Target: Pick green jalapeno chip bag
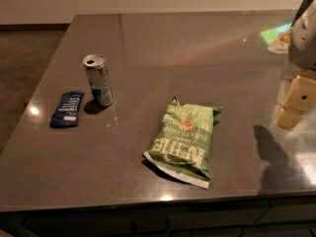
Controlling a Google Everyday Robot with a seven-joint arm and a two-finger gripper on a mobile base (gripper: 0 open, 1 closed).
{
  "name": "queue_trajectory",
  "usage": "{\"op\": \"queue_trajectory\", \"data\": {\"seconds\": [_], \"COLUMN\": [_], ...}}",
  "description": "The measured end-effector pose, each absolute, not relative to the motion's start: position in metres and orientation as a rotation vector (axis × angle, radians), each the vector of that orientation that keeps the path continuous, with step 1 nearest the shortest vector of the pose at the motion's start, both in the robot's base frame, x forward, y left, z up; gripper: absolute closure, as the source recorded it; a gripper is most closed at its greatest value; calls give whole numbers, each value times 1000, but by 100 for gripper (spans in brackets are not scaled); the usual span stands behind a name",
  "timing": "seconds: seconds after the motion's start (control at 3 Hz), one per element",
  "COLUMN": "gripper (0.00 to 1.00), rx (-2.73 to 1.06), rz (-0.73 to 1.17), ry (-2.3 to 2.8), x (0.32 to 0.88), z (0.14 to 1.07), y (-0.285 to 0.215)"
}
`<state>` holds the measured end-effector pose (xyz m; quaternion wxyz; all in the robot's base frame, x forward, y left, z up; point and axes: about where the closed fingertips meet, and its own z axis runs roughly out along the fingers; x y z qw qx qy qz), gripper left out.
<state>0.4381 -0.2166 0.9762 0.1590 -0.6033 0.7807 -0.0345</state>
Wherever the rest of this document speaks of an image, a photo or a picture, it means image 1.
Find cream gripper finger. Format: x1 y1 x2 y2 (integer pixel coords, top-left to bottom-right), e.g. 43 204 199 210
274 108 303 130

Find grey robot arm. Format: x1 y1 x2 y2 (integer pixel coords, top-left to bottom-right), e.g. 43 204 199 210
274 0 316 130

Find green jalapeno chip bag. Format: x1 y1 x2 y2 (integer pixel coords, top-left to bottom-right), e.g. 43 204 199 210
143 97 222 190

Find dark cabinet drawers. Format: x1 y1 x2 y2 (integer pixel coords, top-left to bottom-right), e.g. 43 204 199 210
0 197 316 237

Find silver drink can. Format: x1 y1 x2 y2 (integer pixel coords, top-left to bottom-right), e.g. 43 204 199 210
83 54 114 108

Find blue snack packet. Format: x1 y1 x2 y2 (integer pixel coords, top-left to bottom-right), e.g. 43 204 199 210
49 91 84 128

